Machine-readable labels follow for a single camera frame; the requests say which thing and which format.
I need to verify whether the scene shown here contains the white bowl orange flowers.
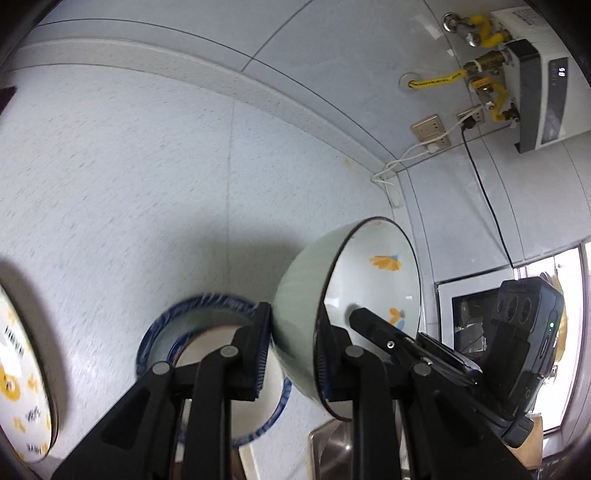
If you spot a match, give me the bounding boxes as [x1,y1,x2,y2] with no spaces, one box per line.
[273,217,422,421]

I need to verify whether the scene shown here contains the blue rimmed white plate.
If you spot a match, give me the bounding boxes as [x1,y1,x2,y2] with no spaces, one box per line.
[135,293,293,448]

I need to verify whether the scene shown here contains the large yellow bear plate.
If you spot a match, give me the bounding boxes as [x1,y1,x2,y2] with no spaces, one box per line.
[0,291,56,464]

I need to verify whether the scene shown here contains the white gas water heater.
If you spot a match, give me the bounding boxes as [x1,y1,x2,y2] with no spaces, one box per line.
[492,6,590,154]

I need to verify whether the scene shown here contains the yellow gas pipes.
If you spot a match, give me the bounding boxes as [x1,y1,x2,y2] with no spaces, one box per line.
[404,12,520,122]

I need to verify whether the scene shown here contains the wall niche opening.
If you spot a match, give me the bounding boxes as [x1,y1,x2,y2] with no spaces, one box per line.
[437,268,514,354]

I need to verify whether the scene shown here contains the white charger cable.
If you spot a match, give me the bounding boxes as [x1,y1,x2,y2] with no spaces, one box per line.
[369,108,484,209]

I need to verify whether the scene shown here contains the beige wall socket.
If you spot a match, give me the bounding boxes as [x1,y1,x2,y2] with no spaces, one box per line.
[411,114,451,149]

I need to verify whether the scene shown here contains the black power cable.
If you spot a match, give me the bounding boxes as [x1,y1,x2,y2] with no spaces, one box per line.
[460,117,516,269]

